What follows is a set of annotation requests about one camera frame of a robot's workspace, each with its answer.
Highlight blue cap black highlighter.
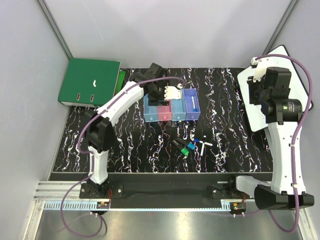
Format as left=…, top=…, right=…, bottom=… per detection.
left=176, top=138, right=196, bottom=150

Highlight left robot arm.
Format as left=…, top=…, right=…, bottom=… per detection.
left=77, top=63, right=168, bottom=198

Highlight blue capped white marker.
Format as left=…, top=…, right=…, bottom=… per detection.
left=191, top=96, right=197, bottom=112

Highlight black cap white pen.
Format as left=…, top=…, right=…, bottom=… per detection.
left=199, top=140, right=213, bottom=156

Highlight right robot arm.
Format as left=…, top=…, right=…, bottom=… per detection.
left=227, top=66, right=315, bottom=210

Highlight blue tip white pen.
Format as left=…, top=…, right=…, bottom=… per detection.
left=194, top=138, right=204, bottom=144

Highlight green cap black highlighter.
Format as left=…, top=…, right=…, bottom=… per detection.
left=172, top=140, right=189, bottom=156

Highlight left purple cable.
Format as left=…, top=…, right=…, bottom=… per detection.
left=60, top=76, right=186, bottom=237

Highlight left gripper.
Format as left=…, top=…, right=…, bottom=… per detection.
left=147, top=80, right=171, bottom=106

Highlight pink drawer box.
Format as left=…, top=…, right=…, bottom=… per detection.
left=157, top=105, right=172, bottom=122

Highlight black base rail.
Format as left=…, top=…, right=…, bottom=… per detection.
left=48, top=172, right=273, bottom=210

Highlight green ring binder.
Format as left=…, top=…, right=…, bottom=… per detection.
left=57, top=58, right=121, bottom=108

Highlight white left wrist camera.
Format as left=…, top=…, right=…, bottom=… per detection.
left=164, top=83, right=183, bottom=100

